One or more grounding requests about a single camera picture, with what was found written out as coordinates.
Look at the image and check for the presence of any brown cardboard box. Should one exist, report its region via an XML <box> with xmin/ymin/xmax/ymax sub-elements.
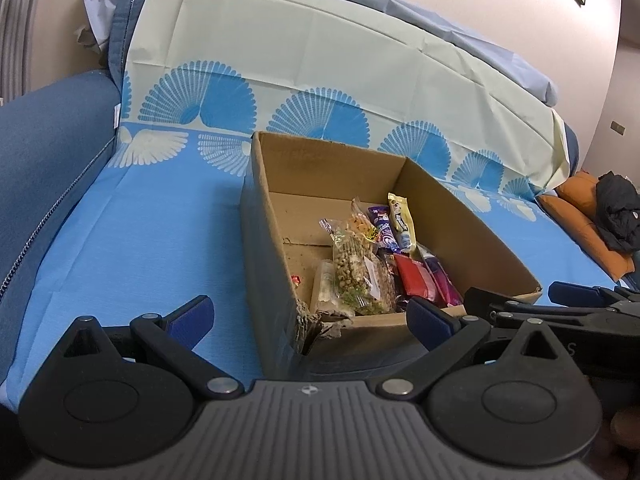
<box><xmin>240</xmin><ymin>131</ymin><xmax>543</xmax><ymax>376</ymax></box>

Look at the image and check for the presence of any red snack packet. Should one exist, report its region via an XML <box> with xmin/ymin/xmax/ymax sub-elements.
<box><xmin>391</xmin><ymin>253</ymin><xmax>437</xmax><ymax>302</ymax></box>

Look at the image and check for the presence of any clear cookie bag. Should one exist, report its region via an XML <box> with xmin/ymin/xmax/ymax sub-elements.
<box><xmin>350</xmin><ymin>197</ymin><xmax>381</xmax><ymax>243</ymax></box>

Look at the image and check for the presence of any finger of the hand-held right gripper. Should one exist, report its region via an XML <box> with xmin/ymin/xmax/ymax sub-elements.
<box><xmin>547</xmin><ymin>281</ymin><xmax>640</xmax><ymax>307</ymax></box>
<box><xmin>464</xmin><ymin>287</ymin><xmax>640</xmax><ymax>333</ymax></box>

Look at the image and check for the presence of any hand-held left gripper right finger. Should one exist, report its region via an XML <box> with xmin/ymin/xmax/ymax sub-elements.
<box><xmin>375</xmin><ymin>296</ymin><xmax>583</xmax><ymax>402</ymax></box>

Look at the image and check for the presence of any black cloth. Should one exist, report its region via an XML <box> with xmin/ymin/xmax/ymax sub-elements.
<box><xmin>595</xmin><ymin>171</ymin><xmax>640</xmax><ymax>256</ymax></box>

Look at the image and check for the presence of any person's right hand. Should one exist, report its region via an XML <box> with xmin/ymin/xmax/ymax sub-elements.
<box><xmin>610</xmin><ymin>406</ymin><xmax>640</xmax><ymax>456</ymax></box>

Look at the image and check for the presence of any blue sofa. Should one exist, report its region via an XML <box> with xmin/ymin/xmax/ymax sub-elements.
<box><xmin>0</xmin><ymin>0</ymin><xmax>581</xmax><ymax>411</ymax></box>

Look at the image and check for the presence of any dark blue snack packet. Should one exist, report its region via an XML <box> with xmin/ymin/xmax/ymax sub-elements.
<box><xmin>417</xmin><ymin>244</ymin><xmax>465</xmax><ymax>308</ymax></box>

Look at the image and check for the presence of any purple wafer packet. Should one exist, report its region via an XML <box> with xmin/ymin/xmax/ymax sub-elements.
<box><xmin>366</xmin><ymin>205</ymin><xmax>401</xmax><ymax>253</ymax></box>

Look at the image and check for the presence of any orange cushion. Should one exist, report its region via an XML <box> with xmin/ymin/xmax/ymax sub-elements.
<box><xmin>537</xmin><ymin>170</ymin><xmax>636</xmax><ymax>281</ymax></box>

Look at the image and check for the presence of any blue cream printed sheet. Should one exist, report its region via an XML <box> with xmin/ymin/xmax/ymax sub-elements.
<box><xmin>0</xmin><ymin>0</ymin><xmax>626</xmax><ymax>406</ymax></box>

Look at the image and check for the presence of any clear nut brittle bag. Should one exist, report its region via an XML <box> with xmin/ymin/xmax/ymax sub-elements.
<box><xmin>320</xmin><ymin>217</ymin><xmax>401</xmax><ymax>318</ymax></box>

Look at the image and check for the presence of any grey curtain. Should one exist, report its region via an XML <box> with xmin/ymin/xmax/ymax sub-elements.
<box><xmin>0</xmin><ymin>0</ymin><xmax>43</xmax><ymax>101</ymax></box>

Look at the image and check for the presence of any yellow wafer packet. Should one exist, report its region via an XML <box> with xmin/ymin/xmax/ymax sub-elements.
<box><xmin>387</xmin><ymin>192</ymin><xmax>418</xmax><ymax>253</ymax></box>

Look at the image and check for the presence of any white rice cake packet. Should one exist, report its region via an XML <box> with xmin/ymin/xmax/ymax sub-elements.
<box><xmin>309</xmin><ymin>259</ymin><xmax>346</xmax><ymax>317</ymax></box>

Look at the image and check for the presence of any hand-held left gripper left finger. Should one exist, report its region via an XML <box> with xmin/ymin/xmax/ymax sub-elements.
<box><xmin>47</xmin><ymin>295</ymin><xmax>247</xmax><ymax>402</ymax></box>

